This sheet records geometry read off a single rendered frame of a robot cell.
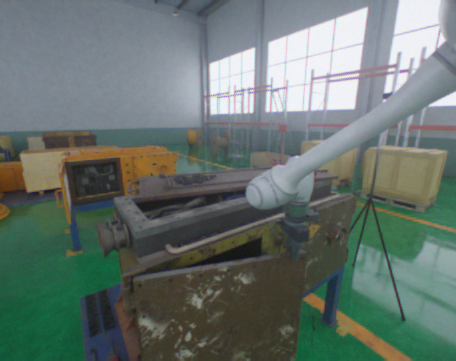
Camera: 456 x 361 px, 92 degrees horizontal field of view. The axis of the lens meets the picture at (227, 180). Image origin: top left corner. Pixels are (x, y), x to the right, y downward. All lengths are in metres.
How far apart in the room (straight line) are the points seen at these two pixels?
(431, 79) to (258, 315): 0.93
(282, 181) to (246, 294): 0.50
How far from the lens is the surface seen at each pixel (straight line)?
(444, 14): 0.48
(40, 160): 6.68
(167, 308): 0.93
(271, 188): 0.65
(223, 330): 1.06
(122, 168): 3.55
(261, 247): 1.18
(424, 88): 0.67
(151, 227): 0.91
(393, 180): 5.79
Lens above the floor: 1.73
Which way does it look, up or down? 15 degrees down
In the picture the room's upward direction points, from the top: straight up
